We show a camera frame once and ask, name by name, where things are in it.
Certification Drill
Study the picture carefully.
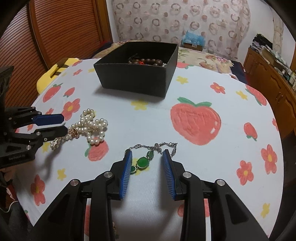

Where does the green stone silver bracelet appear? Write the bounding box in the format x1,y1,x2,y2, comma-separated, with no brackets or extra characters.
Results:
124,141,178,175

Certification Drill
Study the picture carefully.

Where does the white pearl necklace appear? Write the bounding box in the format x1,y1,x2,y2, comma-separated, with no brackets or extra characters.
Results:
49,108,109,151

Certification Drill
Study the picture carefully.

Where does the brown wooden bead bracelet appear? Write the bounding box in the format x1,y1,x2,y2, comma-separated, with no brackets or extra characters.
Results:
128,54,168,68

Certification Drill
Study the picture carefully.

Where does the black open jewelry box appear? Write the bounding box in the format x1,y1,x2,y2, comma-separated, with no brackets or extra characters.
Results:
93,41,179,98

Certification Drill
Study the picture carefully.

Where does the yellow cushion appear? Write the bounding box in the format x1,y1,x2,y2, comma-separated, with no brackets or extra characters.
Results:
36,58,80,94

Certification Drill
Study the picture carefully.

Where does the black phone on gripper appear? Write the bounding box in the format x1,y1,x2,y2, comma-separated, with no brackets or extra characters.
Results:
0,66,14,111

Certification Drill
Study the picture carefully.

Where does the strawberry flower print bedsheet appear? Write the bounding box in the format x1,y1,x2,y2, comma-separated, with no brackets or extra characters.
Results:
14,59,284,235

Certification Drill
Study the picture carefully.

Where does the brown louvered wardrobe door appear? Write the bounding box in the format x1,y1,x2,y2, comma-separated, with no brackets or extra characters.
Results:
1,1,112,107

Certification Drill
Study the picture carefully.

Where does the wooden sideboard cabinet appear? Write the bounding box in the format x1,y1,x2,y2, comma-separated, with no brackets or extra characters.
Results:
243,48,295,139

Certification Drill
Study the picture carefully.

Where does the blue plastic bag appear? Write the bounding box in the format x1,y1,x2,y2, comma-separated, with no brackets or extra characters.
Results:
181,31,206,47

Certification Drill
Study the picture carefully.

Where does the pink circle pattern curtain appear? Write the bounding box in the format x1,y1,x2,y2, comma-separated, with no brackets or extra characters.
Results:
111,1,250,60

